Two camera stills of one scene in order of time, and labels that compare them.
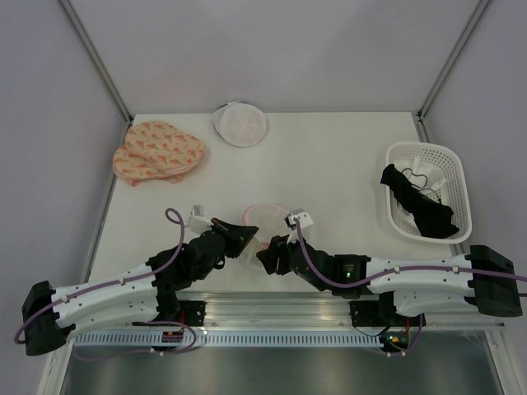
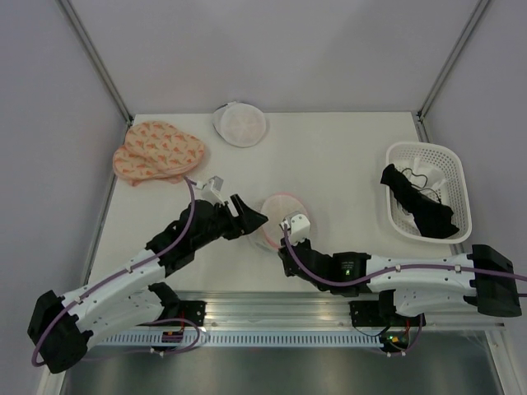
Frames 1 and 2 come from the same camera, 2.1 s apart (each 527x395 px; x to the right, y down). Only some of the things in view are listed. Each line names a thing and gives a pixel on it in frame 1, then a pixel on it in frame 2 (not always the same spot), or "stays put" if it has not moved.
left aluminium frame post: [96, 58] stays put
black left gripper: [238, 235] -> [246, 222]
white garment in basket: [423, 177] stays put
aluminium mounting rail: [245, 309] stays put
